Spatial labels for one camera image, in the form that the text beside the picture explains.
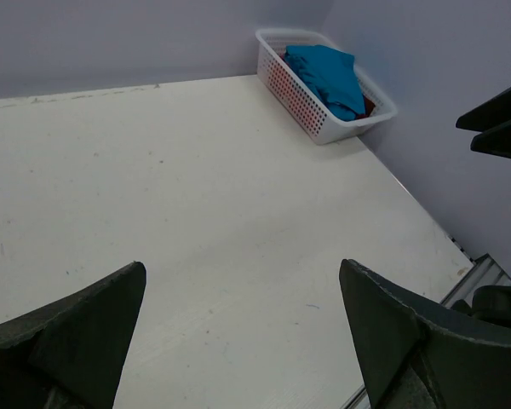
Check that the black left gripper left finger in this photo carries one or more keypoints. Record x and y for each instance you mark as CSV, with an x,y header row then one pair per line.
x,y
70,353

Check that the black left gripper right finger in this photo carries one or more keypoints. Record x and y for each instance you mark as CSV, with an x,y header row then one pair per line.
x,y
416,353

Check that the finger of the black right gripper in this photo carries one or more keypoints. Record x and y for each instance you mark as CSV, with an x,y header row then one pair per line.
x,y
496,141
490,114

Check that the blue t shirt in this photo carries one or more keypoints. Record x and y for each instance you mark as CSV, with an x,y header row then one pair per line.
x,y
329,74

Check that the dark red t shirt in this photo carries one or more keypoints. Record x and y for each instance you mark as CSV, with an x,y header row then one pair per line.
x,y
369,108

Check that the white plastic laundry basket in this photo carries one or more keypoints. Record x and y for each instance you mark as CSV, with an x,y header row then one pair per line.
x,y
309,112

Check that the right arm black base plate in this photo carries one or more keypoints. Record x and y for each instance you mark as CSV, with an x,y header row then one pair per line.
x,y
490,303

